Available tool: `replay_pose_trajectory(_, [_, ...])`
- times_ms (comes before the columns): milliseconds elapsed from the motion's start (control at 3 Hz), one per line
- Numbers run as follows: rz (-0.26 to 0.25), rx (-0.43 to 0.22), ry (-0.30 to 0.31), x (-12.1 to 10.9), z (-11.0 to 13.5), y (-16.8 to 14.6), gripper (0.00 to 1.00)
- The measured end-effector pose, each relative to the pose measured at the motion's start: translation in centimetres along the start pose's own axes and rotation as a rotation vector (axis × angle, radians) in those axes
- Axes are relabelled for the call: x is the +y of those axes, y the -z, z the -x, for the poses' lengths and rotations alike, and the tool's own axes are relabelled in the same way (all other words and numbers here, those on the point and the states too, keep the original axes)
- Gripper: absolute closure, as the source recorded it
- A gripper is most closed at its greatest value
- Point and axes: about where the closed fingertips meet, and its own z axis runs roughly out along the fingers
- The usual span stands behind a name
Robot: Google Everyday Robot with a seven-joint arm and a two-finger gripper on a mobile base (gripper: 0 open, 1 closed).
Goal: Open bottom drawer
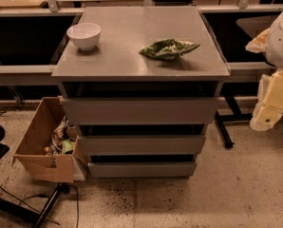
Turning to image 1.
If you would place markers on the white ceramic bowl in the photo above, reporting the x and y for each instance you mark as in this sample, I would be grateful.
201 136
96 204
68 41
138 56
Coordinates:
84 36

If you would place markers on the black table leg frame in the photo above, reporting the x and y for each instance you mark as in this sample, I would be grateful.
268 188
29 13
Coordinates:
235 116

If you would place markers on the foam-covered gripper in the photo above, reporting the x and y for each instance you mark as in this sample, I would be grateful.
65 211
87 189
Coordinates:
281 42

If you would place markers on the grey drawer cabinet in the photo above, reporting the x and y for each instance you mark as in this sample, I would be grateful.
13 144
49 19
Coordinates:
114 69

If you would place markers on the grey middle drawer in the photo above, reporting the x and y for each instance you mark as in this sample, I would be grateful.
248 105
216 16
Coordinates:
137 145

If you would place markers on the black tripod stand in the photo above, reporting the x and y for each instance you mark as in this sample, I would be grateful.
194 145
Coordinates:
59 189

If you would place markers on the clutter inside cardboard box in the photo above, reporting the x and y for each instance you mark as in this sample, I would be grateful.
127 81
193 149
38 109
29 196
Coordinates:
63 139

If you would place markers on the grey tilted board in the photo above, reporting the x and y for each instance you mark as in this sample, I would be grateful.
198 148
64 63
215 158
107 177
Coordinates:
254 25

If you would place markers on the grey drawer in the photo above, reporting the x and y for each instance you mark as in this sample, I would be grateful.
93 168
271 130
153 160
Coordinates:
137 145
142 169
145 111

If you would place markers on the green leaf-shaped dish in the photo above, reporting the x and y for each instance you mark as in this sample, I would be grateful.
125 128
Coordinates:
168 49

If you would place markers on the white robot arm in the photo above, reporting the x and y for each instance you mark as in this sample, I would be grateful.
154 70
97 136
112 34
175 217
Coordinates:
269 108

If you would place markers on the grey bottom drawer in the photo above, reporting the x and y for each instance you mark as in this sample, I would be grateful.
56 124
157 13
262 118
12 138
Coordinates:
142 169

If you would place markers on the brown cardboard box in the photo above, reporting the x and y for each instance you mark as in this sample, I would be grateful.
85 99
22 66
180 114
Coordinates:
34 150

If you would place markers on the grey top drawer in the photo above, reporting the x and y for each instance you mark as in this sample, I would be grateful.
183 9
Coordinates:
145 111

